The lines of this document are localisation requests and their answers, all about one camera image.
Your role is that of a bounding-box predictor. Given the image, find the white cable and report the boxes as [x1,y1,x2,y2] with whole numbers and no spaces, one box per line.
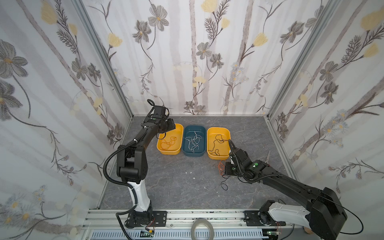
[184,130,203,152]

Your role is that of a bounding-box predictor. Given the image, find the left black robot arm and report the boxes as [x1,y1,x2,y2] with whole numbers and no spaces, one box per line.
[103,99,176,229]

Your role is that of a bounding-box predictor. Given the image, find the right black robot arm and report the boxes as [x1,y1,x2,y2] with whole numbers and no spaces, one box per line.
[225,144,348,240]

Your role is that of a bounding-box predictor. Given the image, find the right yellow plastic tray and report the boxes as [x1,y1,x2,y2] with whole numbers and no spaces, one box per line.
[207,127,231,161]

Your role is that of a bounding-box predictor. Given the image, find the yellow plastic tray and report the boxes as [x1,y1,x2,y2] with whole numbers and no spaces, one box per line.
[157,124,184,155]
[207,127,231,161]

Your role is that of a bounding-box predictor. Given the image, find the left yellow plastic tray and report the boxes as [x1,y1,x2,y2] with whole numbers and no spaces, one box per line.
[157,124,184,155]

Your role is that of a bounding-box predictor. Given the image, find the teal plastic tray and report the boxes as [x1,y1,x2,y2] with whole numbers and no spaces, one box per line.
[182,125,207,157]

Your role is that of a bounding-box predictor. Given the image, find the tape roll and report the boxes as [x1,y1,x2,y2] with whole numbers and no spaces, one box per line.
[190,219,215,240]

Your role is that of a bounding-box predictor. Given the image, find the red handled scissors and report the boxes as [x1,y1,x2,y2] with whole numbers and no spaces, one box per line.
[265,151,271,164]

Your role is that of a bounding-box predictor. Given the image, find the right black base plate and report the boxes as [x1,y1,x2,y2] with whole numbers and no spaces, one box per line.
[244,210,287,227]

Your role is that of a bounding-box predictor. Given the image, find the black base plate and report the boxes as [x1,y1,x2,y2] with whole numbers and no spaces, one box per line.
[125,211,167,229]
[244,210,287,227]

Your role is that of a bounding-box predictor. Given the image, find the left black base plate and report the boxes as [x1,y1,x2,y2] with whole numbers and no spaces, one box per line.
[125,211,167,229]

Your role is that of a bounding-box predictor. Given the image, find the aluminium mounting rail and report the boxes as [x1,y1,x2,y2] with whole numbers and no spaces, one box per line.
[80,208,331,240]

